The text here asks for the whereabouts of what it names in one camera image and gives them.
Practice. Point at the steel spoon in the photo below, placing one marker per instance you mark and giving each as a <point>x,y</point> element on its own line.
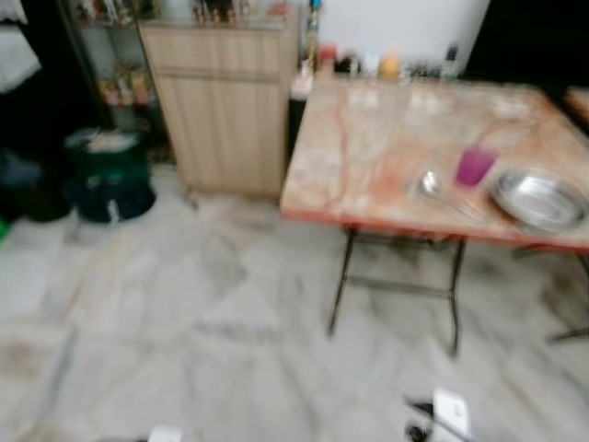
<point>431,187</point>

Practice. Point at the round steel plate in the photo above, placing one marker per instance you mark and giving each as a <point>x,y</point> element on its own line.
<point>540,201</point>

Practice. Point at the pink plastic cup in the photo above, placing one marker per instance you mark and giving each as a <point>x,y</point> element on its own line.
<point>475,168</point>

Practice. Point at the marble pattern folding table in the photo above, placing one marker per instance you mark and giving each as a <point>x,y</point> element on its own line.
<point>386,138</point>

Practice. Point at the orange round jar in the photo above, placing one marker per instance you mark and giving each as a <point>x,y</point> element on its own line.
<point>390,66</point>

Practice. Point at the small white cup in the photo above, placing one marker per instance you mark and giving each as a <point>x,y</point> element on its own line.
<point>371,63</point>

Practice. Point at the small dark bottle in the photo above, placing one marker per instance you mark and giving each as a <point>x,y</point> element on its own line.
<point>450,60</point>

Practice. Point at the dark squat jar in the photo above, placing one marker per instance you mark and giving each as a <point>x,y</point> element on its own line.
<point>348,63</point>

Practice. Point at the light wooden cabinet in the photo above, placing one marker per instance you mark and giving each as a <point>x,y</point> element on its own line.
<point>221,110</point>

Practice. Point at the red lidded jar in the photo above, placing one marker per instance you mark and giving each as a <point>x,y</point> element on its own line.
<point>326,61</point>

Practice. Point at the dark green bucket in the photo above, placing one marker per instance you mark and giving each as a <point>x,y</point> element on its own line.
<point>110,170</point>

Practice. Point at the tall blue capped bottle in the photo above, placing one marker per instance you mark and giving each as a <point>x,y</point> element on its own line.
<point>314,32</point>

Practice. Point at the dark blue container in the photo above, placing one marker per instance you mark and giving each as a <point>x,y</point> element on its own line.
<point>28,189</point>

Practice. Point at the metal rack with jars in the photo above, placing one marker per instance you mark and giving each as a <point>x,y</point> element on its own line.
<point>110,83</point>

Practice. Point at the white hanging cloth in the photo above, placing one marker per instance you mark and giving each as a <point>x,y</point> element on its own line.
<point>14,60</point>

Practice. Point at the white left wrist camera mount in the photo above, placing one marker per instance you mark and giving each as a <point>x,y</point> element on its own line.
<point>164,435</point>

